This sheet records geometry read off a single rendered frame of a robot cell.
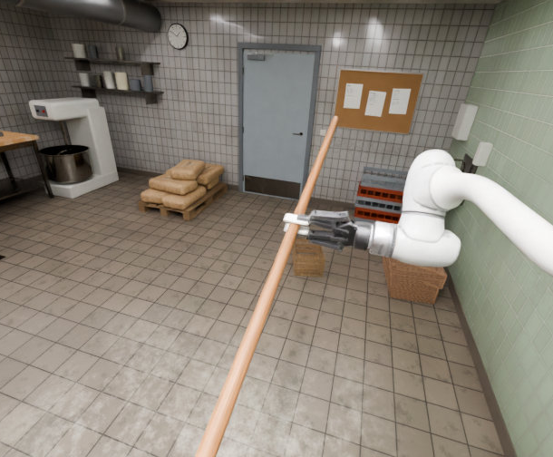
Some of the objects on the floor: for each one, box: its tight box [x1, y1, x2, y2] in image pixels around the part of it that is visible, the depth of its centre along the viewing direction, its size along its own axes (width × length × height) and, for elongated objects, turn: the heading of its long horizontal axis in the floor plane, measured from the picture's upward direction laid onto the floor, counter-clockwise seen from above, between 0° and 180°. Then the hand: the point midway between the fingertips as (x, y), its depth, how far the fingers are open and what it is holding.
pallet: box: [138, 182, 228, 221], centre depth 461 cm, size 120×80×14 cm, turn 158°
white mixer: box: [29, 97, 119, 199], centre depth 461 cm, size 100×66×132 cm, turn 158°
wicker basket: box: [383, 257, 439, 304], centre depth 301 cm, size 49×56×28 cm
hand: (295, 224), depth 85 cm, fingers closed on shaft, 3 cm apart
